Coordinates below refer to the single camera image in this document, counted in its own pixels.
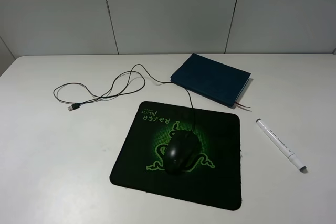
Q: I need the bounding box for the black computer mouse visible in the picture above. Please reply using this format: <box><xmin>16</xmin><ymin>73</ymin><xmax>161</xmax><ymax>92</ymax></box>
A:
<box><xmin>163</xmin><ymin>130</ymin><xmax>201</xmax><ymax>175</ymax></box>

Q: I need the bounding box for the dark blue notebook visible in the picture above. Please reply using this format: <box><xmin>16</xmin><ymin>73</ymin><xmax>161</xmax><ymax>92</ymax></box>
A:
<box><xmin>171</xmin><ymin>54</ymin><xmax>251</xmax><ymax>108</ymax></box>

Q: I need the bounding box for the black mouse usb cable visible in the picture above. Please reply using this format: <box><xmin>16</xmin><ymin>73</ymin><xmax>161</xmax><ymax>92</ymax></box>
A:
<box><xmin>53</xmin><ymin>63</ymin><xmax>196</xmax><ymax>133</ymax></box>

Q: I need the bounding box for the white marker pen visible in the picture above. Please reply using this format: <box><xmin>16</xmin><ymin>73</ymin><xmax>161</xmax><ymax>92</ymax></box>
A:
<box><xmin>256</xmin><ymin>118</ymin><xmax>307</xmax><ymax>173</ymax></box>

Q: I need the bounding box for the black green razer mousepad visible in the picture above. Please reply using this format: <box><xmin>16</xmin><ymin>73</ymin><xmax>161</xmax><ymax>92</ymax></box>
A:
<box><xmin>110</xmin><ymin>101</ymin><xmax>242</xmax><ymax>210</ymax></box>

